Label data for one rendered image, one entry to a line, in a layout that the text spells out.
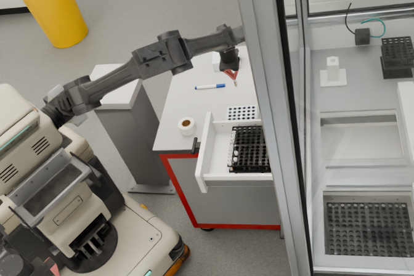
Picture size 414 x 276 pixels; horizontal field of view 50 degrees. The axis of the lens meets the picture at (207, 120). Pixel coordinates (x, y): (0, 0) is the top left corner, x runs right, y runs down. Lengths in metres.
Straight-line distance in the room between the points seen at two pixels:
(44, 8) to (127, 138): 1.80
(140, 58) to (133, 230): 1.28
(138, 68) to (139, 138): 1.24
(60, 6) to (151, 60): 2.81
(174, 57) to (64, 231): 0.85
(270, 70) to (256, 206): 1.59
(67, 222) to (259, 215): 0.91
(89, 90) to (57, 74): 2.53
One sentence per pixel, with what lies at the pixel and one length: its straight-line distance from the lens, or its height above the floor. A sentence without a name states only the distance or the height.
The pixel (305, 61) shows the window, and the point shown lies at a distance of 0.57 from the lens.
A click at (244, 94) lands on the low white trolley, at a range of 1.93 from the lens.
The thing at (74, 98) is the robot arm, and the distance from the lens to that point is 1.40.
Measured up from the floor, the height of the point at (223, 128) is 0.86.
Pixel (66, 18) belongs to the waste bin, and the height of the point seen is 0.26.
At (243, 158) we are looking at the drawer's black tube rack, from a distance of 1.53.
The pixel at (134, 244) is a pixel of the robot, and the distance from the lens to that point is 2.21.
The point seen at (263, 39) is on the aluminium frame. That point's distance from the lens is 0.53.
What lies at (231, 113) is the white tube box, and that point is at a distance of 1.81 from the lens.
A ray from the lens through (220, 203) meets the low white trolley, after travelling 2.13.
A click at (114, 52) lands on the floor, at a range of 3.78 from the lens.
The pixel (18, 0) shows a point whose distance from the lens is 4.79.
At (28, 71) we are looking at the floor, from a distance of 4.07.
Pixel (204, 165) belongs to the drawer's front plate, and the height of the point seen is 0.90.
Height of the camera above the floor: 2.10
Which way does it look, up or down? 46 degrees down
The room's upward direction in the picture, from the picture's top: 18 degrees counter-clockwise
